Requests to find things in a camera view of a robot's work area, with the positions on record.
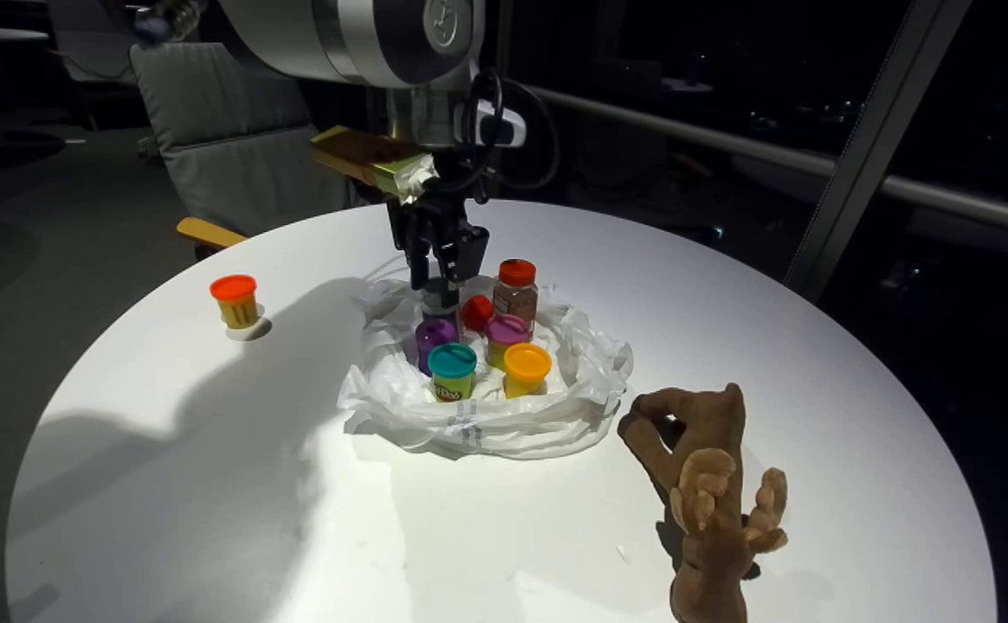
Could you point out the purple play dough tub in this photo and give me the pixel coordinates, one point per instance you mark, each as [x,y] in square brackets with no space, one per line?
[434,338]

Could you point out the grey background chair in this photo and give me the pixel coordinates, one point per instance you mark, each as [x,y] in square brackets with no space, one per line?
[98,46]

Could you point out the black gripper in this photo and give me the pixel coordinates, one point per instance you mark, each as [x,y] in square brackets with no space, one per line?
[438,208]

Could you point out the yellow tub magenta lid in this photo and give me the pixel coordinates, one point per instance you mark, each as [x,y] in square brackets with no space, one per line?
[507,334]

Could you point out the white plastic bag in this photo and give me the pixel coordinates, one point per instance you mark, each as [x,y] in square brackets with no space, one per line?
[574,400]

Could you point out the yellow tub orange lid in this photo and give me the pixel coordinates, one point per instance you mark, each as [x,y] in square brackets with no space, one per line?
[238,299]

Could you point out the spice jar orange lid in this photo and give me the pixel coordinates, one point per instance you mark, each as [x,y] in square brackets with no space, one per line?
[517,291]

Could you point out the metal window post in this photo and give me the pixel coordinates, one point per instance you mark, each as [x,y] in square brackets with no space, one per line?
[871,138]

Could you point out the brown plush moose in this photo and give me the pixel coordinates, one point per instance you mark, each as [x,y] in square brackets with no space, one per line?
[703,505]

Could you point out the teal cup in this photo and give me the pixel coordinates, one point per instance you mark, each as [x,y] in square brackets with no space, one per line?
[451,368]

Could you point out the grey chair wooden armrests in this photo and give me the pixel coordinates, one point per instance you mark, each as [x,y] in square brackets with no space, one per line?
[238,138]

